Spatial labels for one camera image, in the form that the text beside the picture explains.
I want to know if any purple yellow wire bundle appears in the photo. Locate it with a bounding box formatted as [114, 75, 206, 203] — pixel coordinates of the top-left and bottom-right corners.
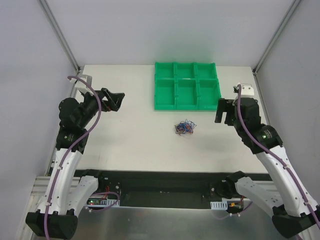
[173, 118, 198, 137]

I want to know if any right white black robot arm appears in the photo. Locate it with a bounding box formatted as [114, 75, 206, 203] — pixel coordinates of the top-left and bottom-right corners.
[214, 97, 320, 239]

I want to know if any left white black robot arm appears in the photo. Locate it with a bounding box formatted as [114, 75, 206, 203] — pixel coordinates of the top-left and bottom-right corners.
[25, 88, 125, 240]

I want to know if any green six-compartment bin tray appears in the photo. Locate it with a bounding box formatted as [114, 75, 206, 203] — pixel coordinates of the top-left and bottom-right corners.
[154, 62, 221, 112]

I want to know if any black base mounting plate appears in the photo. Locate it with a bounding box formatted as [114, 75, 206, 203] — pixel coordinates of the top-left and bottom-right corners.
[74, 169, 273, 208]

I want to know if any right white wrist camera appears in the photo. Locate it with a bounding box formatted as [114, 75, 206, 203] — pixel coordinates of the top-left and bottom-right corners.
[233, 83, 255, 97]

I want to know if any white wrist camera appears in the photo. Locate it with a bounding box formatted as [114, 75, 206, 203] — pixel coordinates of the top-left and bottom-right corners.
[233, 83, 255, 97]
[75, 74, 93, 95]

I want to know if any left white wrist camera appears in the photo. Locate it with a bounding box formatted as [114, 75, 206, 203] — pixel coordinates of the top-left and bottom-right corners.
[75, 74, 93, 95]

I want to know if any left aluminium frame post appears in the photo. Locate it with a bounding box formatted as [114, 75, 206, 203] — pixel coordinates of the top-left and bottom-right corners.
[37, 0, 81, 74]

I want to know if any aluminium frame post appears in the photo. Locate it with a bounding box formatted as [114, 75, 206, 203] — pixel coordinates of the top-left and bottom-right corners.
[37, 0, 81, 74]
[252, 0, 303, 76]

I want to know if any right white cable duct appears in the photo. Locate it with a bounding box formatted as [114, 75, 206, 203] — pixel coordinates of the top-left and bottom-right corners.
[210, 201, 228, 211]

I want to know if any white cable duct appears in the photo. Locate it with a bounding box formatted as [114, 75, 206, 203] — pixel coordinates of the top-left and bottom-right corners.
[210, 201, 228, 211]
[86, 198, 120, 209]

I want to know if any left white cable duct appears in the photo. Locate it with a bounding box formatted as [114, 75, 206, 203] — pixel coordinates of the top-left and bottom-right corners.
[86, 198, 120, 209]

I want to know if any right aluminium frame post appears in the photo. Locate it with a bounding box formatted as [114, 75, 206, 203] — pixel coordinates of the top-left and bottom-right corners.
[252, 0, 303, 76]

